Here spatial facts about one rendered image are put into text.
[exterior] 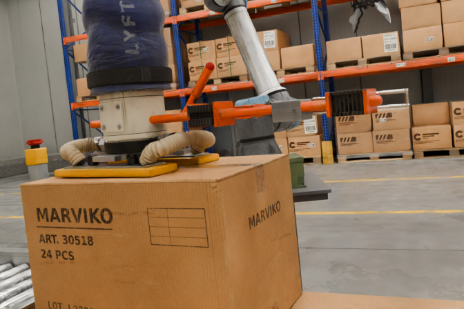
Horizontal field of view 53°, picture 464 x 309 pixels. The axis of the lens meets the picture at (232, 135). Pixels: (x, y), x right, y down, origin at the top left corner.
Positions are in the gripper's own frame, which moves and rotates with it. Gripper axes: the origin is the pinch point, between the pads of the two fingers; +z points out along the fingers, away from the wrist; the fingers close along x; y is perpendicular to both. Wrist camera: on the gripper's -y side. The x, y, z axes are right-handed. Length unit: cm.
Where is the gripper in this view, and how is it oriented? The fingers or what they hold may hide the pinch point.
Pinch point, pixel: (372, 28)
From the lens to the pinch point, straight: 190.5
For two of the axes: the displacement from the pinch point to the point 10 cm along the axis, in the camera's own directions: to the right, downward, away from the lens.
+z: 1.5, 9.9, 0.1
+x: 7.0, -1.0, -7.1
